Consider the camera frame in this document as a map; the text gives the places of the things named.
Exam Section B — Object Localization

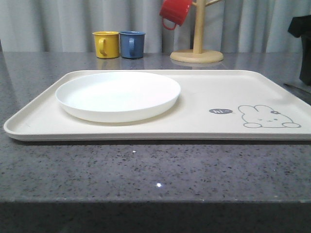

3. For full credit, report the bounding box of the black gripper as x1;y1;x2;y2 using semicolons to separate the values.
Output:
288;15;311;85

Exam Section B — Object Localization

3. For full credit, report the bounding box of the silver metal fork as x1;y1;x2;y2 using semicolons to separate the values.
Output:
284;83;311;96

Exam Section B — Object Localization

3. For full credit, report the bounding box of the white round plate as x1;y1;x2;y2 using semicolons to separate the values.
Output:
55;71;181;123

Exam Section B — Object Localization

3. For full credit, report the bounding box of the grey pleated curtain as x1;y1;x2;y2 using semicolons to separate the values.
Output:
0;0;311;53

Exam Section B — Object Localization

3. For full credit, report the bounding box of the cream rabbit print tray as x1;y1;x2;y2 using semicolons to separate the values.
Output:
3;70;311;141

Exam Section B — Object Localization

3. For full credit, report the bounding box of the wooden mug tree stand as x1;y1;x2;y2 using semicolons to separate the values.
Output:
170;0;224;63

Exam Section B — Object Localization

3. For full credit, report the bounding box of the red enamel mug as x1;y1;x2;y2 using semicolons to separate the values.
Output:
159;0;192;31

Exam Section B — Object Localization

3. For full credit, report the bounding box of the blue enamel mug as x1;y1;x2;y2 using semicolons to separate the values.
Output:
119;31;145;59

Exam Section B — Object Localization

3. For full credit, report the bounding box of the yellow enamel mug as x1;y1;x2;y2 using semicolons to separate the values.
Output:
92;31;120;59

